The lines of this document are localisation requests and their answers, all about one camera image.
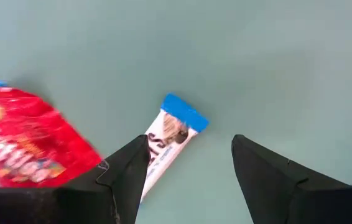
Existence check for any green table mat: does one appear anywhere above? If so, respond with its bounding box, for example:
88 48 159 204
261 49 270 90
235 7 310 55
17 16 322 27
0 0 352 224

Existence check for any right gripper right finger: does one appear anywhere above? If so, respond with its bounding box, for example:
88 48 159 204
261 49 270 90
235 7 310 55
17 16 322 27
231 134 351 224

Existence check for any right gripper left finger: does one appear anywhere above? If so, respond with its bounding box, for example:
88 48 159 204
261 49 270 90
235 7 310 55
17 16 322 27
54 134 151 224

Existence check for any red candy bag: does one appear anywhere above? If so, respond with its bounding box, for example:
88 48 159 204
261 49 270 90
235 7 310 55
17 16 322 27
0 86 103 189

